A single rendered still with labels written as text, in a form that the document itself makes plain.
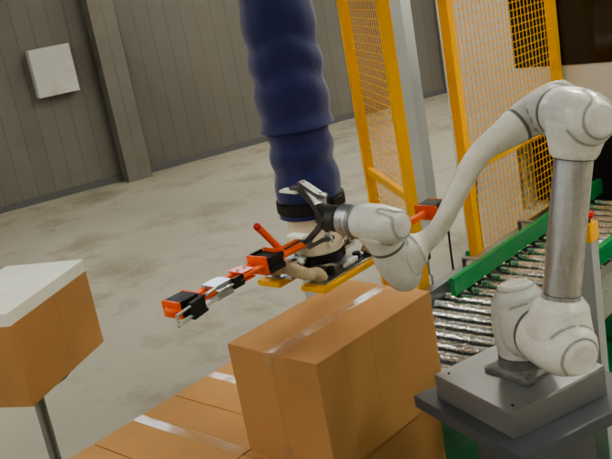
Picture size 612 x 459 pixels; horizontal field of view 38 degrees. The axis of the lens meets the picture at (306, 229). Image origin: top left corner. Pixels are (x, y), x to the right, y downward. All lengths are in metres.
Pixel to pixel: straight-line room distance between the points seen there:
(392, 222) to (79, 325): 2.05
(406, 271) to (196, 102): 9.12
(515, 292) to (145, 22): 9.00
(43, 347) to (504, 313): 1.97
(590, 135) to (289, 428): 1.33
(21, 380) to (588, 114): 2.39
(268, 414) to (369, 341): 0.42
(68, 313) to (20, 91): 7.03
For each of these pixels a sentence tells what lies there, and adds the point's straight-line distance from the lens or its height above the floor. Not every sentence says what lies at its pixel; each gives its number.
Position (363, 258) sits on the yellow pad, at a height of 1.13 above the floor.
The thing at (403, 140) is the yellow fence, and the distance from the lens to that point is 3.97.
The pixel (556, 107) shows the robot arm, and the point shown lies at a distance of 2.32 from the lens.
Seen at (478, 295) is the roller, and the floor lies 0.52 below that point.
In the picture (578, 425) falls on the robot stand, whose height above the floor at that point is 0.75.
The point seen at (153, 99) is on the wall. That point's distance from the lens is 11.18.
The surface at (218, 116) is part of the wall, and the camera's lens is 11.49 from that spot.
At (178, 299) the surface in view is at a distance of 2.49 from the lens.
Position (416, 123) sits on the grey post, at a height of 0.88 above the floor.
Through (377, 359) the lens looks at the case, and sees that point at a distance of 2.89.
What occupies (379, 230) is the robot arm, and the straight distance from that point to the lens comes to 2.28.
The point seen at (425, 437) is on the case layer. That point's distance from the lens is 3.22.
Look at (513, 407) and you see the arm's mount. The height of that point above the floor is 0.83.
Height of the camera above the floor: 2.06
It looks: 16 degrees down
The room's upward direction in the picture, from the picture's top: 10 degrees counter-clockwise
